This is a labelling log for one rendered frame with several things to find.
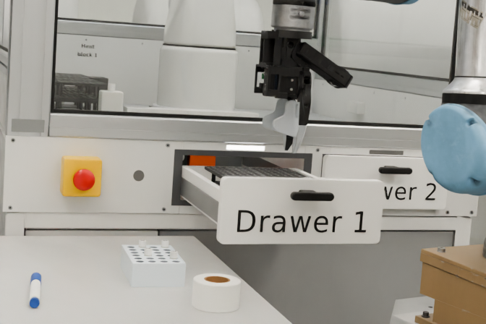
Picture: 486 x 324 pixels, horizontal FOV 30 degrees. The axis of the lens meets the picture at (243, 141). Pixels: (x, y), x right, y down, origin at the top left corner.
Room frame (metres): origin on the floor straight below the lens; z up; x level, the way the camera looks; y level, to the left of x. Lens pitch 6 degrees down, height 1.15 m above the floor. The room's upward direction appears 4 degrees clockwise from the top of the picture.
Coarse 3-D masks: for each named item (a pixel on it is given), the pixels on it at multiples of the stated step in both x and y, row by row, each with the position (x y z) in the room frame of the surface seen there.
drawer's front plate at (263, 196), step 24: (240, 192) 1.46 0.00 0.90; (264, 192) 1.47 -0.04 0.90; (288, 192) 1.49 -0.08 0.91; (336, 192) 1.51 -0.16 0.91; (360, 192) 1.53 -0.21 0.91; (264, 216) 1.48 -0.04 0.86; (288, 216) 1.49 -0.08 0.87; (312, 216) 1.50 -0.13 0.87; (336, 216) 1.52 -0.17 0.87; (240, 240) 1.46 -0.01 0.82; (264, 240) 1.48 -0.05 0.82; (288, 240) 1.49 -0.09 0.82; (312, 240) 1.50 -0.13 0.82; (336, 240) 1.52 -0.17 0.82; (360, 240) 1.53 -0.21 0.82
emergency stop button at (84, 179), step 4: (76, 172) 1.65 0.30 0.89; (80, 172) 1.65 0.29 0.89; (84, 172) 1.65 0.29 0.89; (88, 172) 1.65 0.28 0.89; (76, 176) 1.64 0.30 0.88; (80, 176) 1.64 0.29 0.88; (84, 176) 1.65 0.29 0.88; (88, 176) 1.65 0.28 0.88; (92, 176) 1.65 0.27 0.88; (76, 180) 1.64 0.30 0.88; (80, 180) 1.64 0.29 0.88; (84, 180) 1.65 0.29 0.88; (88, 180) 1.65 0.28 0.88; (92, 180) 1.65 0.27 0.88; (76, 184) 1.64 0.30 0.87; (80, 184) 1.64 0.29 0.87; (84, 184) 1.65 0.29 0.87; (88, 184) 1.65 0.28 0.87; (92, 184) 1.65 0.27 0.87; (80, 188) 1.65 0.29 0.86; (84, 188) 1.65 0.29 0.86; (88, 188) 1.65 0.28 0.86
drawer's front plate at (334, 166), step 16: (336, 160) 1.86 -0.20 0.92; (352, 160) 1.87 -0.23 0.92; (368, 160) 1.88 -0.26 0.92; (384, 160) 1.89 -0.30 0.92; (400, 160) 1.91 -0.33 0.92; (416, 160) 1.92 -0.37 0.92; (336, 176) 1.86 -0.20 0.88; (352, 176) 1.87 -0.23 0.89; (368, 176) 1.88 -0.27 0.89; (384, 176) 1.90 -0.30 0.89; (400, 176) 1.91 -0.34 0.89; (416, 176) 1.92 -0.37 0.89; (432, 176) 1.93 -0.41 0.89; (384, 192) 1.90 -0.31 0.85; (416, 192) 1.92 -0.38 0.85; (384, 208) 1.90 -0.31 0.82; (400, 208) 1.91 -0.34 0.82; (416, 208) 1.92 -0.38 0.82; (432, 208) 1.93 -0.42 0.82
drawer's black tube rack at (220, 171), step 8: (208, 168) 1.75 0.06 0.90; (216, 168) 1.76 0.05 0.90; (224, 168) 1.76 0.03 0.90; (232, 168) 1.77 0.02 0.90; (240, 168) 1.78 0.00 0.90; (248, 168) 1.79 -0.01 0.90; (256, 168) 1.80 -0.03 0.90; (264, 168) 1.81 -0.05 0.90; (272, 168) 1.81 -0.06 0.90; (280, 168) 1.82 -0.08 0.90; (256, 176) 1.68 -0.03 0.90; (264, 176) 1.69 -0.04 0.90; (272, 176) 1.69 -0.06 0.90; (280, 176) 1.70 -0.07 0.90; (288, 176) 1.71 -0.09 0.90; (296, 176) 1.71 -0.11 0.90; (304, 176) 1.72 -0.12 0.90
